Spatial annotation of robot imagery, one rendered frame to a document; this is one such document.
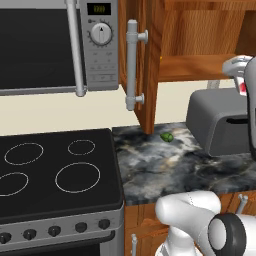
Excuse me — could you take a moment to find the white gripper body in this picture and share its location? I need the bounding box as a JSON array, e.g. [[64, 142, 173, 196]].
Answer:
[[232, 75, 250, 98]]

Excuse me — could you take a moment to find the grey toaster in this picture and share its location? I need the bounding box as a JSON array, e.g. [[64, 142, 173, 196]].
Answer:
[[185, 87, 256, 157]]

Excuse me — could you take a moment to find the small green fruit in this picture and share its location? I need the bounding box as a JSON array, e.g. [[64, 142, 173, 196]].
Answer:
[[159, 132, 175, 143]]

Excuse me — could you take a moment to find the silver microwave oven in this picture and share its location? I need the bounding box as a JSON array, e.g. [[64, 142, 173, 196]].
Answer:
[[0, 0, 120, 98]]

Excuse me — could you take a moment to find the silver microwave dial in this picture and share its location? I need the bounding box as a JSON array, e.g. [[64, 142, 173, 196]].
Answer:
[[89, 22, 113, 46]]

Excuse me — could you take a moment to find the wooden base cabinet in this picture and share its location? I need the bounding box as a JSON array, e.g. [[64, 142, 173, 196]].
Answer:
[[123, 190, 256, 256]]

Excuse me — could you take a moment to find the black stove knob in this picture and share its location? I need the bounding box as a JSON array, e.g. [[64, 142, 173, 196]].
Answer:
[[22, 228, 37, 241], [74, 221, 89, 234], [0, 231, 12, 245], [98, 218, 112, 231], [47, 225, 62, 238]]

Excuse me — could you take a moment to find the black hob stove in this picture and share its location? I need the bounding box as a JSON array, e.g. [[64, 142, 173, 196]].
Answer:
[[0, 128, 126, 256]]

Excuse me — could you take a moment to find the black microwave door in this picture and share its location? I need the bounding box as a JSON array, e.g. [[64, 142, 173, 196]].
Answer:
[[0, 0, 85, 96]]

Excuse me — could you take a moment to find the open wooden wall cabinet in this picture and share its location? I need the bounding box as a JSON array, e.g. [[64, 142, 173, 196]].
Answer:
[[157, 0, 256, 83]]

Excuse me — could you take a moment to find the wooden wall cabinet door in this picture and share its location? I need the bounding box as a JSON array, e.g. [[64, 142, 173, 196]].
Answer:
[[118, 0, 165, 135]]

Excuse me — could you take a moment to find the silver cabinet door handle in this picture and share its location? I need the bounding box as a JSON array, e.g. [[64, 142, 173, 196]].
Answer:
[[125, 19, 150, 112]]

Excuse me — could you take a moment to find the silver base cabinet handle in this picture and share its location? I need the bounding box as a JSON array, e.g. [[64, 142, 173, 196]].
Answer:
[[130, 233, 139, 256], [236, 194, 250, 215]]

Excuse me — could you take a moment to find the silver microwave door handle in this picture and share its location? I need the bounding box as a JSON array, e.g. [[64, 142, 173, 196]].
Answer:
[[64, 0, 88, 98]]

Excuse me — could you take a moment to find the silver oven door handle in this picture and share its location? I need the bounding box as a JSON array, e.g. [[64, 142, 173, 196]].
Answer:
[[0, 231, 116, 256]]

